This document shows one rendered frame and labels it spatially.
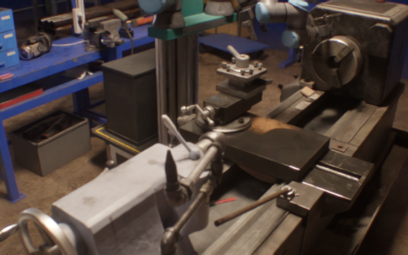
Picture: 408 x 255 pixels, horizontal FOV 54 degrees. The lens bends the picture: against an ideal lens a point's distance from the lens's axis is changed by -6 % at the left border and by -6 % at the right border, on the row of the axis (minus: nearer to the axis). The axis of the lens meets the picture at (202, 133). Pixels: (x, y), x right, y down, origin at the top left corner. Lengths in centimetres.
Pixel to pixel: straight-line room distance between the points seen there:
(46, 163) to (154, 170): 228
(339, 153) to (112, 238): 113
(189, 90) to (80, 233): 206
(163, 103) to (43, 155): 105
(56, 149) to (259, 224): 220
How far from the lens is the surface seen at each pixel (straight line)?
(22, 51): 319
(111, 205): 97
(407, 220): 308
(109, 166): 119
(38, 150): 322
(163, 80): 268
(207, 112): 173
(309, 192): 154
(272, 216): 147
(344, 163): 176
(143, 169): 109
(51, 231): 89
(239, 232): 138
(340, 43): 223
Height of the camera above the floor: 174
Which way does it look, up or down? 28 degrees down
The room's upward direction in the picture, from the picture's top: 1 degrees clockwise
